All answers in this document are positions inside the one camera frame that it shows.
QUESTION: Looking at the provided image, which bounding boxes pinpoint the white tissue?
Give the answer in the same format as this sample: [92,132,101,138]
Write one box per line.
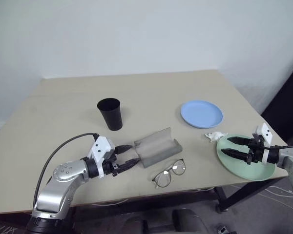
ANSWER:
[204,131,229,142]

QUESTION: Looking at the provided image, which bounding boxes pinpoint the large black case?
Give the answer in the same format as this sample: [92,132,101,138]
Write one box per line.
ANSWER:
[260,62,293,144]

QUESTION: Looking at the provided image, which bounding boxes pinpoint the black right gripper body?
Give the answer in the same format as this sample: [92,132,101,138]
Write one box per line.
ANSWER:
[245,136,266,166]

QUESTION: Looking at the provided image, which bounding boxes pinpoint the thin white wire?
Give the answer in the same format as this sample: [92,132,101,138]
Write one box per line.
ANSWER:
[91,197,129,206]

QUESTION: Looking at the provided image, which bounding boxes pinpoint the white floor cable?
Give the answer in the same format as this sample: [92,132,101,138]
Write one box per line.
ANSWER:
[230,184,293,213]

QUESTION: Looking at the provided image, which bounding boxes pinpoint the thin-framed round eyeglasses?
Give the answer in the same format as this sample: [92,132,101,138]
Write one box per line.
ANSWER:
[151,158,186,190]

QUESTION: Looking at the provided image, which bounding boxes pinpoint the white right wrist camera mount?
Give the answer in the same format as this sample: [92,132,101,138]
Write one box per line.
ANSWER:
[251,122,273,164]

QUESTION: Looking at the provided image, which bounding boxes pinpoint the black plastic cup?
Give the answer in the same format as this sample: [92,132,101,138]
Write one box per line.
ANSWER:
[96,97,124,132]

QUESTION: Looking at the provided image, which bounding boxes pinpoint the light blue plate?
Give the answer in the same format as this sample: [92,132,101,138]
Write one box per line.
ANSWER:
[180,99,224,129]

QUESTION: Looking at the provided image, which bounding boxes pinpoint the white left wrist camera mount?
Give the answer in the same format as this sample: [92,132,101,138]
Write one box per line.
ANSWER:
[87,136,116,179]

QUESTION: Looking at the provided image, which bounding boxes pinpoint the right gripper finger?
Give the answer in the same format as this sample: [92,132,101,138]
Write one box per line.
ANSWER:
[220,148,249,162]
[226,136,250,146]

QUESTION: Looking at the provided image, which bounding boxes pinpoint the light green plate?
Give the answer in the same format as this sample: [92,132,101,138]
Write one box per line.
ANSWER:
[216,133,277,181]

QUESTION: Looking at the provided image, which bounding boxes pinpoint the grey glasses case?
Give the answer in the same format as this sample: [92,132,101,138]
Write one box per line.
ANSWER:
[133,126,183,169]

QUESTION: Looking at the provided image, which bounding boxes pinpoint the large dark grey rounded shape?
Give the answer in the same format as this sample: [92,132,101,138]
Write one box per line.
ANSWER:
[172,209,210,234]

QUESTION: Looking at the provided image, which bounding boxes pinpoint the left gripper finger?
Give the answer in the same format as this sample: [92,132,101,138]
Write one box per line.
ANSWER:
[116,144,133,155]
[117,157,141,174]

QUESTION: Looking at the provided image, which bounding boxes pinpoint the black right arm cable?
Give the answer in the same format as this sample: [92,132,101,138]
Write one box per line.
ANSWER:
[261,144,293,150]

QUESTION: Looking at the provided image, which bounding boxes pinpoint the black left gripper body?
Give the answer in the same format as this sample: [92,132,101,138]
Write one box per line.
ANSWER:
[103,145,122,177]

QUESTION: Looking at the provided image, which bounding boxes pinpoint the black metal table frame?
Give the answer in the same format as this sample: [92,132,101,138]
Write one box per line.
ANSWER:
[70,177,288,215]

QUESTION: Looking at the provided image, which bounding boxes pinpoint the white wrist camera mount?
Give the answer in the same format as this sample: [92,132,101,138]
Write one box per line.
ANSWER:
[87,136,116,179]
[251,122,273,164]

